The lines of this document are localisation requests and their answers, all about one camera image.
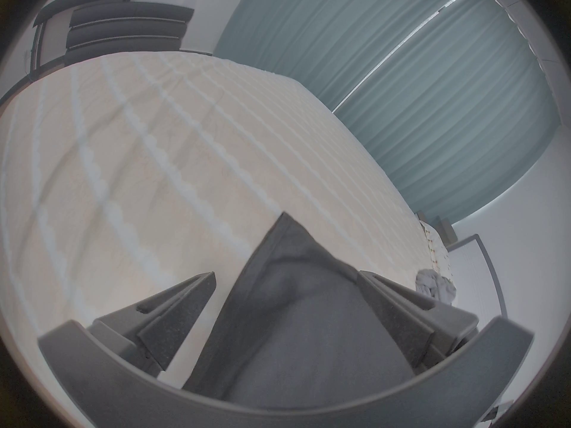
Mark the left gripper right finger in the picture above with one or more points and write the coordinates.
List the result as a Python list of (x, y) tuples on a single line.
[(415, 319)]

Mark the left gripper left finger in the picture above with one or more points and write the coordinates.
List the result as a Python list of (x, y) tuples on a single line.
[(165, 323)]

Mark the black T-shirt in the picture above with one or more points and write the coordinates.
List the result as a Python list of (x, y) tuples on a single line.
[(303, 328)]

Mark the pile of clothes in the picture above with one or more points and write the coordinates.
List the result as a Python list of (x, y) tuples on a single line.
[(435, 286)]

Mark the white printed pillow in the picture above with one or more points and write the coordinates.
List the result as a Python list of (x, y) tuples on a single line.
[(436, 248)]

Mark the grey bedside table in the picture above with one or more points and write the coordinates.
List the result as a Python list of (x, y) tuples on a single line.
[(446, 230)]

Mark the bed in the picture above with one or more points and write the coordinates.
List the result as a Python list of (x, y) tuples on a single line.
[(178, 172)]

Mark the blue-green curtain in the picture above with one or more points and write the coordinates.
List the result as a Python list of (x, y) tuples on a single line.
[(321, 29), (468, 118)]

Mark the black chest of drawers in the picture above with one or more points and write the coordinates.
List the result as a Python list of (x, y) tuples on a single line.
[(125, 29)]

